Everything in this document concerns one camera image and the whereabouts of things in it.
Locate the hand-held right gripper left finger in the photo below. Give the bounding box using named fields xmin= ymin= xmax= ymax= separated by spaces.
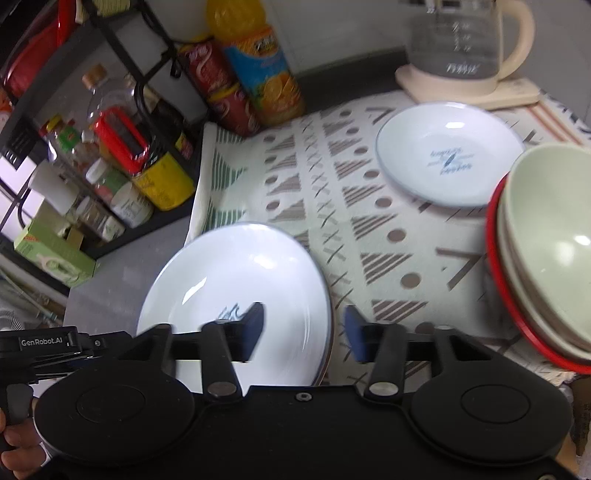
xmin=119 ymin=302 xmax=267 ymax=400

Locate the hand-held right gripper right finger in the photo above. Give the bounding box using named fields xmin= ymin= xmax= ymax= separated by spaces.
xmin=344 ymin=305 xmax=498 ymax=398

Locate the white plate with flower print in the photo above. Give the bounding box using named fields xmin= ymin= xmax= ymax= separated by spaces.
xmin=295 ymin=240 xmax=334 ymax=387

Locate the white plate with script print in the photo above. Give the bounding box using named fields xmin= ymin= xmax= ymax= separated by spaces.
xmin=137 ymin=222 xmax=331 ymax=388

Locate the red and black bowl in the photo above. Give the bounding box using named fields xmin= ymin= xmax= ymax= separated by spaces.
xmin=486 ymin=175 xmax=591 ymax=376

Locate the pale green bowl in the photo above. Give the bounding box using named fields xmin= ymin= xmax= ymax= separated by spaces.
xmin=505 ymin=143 xmax=591 ymax=335
xmin=496 ymin=191 xmax=591 ymax=361

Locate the small white plate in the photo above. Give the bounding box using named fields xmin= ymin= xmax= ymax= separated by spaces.
xmin=375 ymin=102 xmax=527 ymax=208

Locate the person's left hand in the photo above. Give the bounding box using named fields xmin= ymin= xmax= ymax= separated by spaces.
xmin=0 ymin=408 xmax=61 ymax=480

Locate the green cardboard box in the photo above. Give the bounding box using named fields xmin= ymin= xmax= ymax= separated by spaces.
xmin=14 ymin=217 xmax=100 ymax=289

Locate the small clear jar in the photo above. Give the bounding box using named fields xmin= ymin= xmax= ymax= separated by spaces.
xmin=69 ymin=196 xmax=125 ymax=243

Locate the green patterned white cloth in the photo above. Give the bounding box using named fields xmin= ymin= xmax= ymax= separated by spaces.
xmin=185 ymin=122 xmax=247 ymax=250

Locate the patterned fringed table mat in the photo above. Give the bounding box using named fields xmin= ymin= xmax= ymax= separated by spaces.
xmin=185 ymin=90 xmax=591 ymax=384

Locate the white plastic jar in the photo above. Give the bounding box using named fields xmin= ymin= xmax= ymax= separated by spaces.
xmin=111 ymin=182 xmax=154 ymax=229

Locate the small bottle with white cap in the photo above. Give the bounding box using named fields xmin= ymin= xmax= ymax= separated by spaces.
xmin=85 ymin=159 xmax=127 ymax=204

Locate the bottle with green label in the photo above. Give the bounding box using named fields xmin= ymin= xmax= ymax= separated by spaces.
xmin=39 ymin=115 xmax=93 ymax=162

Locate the orange juice bottle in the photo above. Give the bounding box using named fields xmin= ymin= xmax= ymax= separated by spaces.
xmin=205 ymin=0 xmax=306 ymax=127

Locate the cream kettle base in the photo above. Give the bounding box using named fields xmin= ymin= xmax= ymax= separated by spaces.
xmin=394 ymin=65 xmax=541 ymax=110

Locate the glass electric kettle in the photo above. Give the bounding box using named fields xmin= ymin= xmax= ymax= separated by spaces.
xmin=405 ymin=0 xmax=536 ymax=81

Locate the black metal shelf rack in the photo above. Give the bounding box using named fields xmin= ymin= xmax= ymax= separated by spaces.
xmin=0 ymin=0 xmax=208 ymax=259

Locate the large bottle with red handle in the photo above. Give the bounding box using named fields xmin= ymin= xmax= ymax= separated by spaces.
xmin=83 ymin=65 xmax=197 ymax=212

